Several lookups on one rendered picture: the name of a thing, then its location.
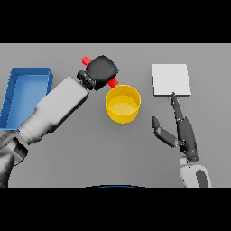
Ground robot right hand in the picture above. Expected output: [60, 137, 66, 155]
[151, 91, 200, 162]

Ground pale square scale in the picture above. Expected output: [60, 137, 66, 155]
[151, 63, 192, 97]

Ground yellow bowl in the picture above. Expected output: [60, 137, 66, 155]
[106, 84, 142, 125]

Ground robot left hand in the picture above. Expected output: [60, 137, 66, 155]
[77, 55, 119, 92]

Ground red beaker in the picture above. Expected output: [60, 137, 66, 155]
[81, 55, 119, 89]

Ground blue tray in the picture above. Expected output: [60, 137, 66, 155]
[0, 67, 54, 132]

